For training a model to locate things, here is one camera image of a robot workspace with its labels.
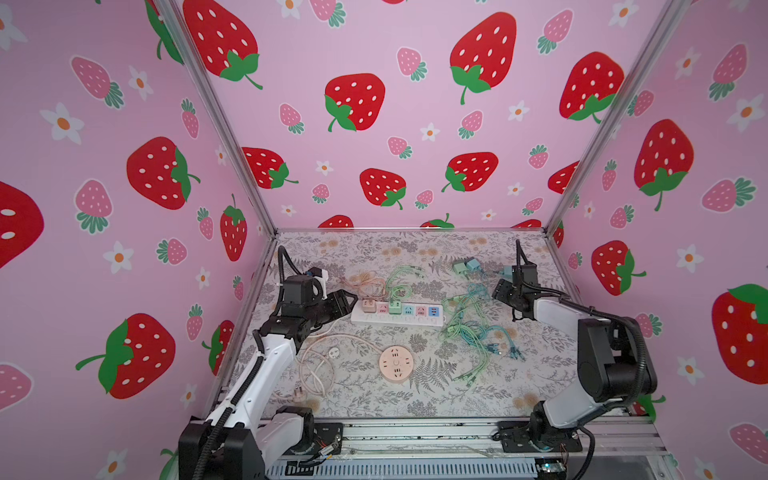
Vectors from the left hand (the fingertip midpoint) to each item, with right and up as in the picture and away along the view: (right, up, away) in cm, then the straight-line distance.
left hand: (350, 299), depth 81 cm
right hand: (+50, +1, +15) cm, 52 cm away
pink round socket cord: (-14, -25, -2) cm, 29 cm away
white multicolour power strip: (+18, -7, +13) cm, 23 cm away
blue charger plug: (+41, +9, +27) cm, 50 cm away
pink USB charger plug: (+4, -4, +10) cm, 12 cm away
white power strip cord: (-10, -22, +4) cm, 24 cm away
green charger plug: (+13, -3, +9) cm, 16 cm away
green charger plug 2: (+36, +8, +26) cm, 45 cm away
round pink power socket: (+13, -19, +2) cm, 23 cm away
